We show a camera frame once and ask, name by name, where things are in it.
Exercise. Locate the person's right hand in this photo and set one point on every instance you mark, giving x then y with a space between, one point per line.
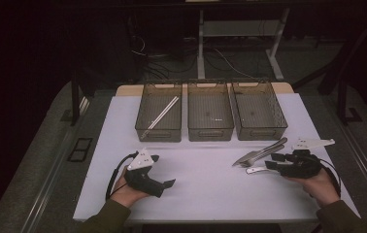
322 191

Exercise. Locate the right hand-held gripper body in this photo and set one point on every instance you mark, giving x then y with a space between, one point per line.
301 166

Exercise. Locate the black metal stand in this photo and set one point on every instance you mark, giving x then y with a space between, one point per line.
342 97

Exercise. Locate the white metal desk frame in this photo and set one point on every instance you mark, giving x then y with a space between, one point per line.
240 28

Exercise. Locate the white chopstick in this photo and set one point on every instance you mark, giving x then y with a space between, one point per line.
163 111
166 113

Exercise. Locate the white ceramic spoon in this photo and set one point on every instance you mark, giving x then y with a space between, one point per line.
256 170

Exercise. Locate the smoky transparent plastic bin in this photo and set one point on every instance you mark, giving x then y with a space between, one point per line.
160 123
256 111
209 111

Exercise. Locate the white table mat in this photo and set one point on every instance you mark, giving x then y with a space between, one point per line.
204 194

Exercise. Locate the person's left hand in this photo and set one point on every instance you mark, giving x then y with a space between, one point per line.
123 192

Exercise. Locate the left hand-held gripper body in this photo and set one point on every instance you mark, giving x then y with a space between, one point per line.
141 181

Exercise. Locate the metal fork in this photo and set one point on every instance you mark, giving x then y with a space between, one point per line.
264 156

